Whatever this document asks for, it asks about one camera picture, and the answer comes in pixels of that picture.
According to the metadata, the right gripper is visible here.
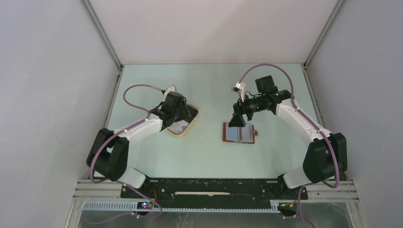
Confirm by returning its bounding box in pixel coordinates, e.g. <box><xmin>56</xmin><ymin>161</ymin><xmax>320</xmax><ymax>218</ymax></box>
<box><xmin>228</xmin><ymin>91</ymin><xmax>266</xmax><ymax>127</ymax></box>

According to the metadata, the brown leather card holder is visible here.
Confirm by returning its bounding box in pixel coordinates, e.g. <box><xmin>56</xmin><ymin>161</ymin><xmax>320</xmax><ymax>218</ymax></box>
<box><xmin>222</xmin><ymin>123</ymin><xmax>258</xmax><ymax>144</ymax></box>

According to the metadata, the beige card tray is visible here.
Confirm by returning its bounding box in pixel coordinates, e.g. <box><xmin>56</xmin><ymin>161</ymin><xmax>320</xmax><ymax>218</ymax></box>
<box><xmin>167</xmin><ymin>104</ymin><xmax>199</xmax><ymax>137</ymax></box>

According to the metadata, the silver VIP card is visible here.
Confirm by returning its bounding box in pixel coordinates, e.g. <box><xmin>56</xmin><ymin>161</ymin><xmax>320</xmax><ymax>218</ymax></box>
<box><xmin>168</xmin><ymin>120</ymin><xmax>189</xmax><ymax>135</ymax></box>

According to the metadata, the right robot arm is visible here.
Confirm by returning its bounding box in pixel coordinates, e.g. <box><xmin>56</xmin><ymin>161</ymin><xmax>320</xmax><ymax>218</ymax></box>
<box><xmin>228</xmin><ymin>76</ymin><xmax>347</xmax><ymax>199</ymax></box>

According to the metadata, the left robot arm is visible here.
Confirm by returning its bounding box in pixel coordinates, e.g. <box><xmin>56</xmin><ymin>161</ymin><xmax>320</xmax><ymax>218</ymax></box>
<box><xmin>86</xmin><ymin>91</ymin><xmax>191</xmax><ymax>198</ymax></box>

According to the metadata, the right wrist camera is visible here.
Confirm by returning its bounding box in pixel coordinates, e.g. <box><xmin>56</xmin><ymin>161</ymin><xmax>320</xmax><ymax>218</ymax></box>
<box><xmin>231</xmin><ymin>82</ymin><xmax>246</xmax><ymax>102</ymax></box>

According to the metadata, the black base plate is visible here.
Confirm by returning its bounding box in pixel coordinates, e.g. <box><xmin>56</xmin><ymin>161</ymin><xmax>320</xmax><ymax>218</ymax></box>
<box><xmin>139</xmin><ymin>178</ymin><xmax>308</xmax><ymax>209</ymax></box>

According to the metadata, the white cable duct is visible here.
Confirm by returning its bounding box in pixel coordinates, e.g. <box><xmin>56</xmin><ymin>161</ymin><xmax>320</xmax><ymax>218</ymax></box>
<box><xmin>82</xmin><ymin>200</ymin><xmax>297</xmax><ymax>213</ymax></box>

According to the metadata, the aluminium frame rail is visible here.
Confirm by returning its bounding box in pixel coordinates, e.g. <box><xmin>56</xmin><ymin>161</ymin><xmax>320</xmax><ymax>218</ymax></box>
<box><xmin>73</xmin><ymin>180</ymin><xmax>359</xmax><ymax>203</ymax></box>

